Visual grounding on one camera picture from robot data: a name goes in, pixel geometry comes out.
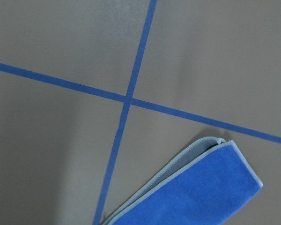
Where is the blue microfibre towel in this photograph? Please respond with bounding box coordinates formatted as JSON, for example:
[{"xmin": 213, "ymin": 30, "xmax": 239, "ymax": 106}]
[{"xmin": 104, "ymin": 136, "xmax": 263, "ymax": 225}]

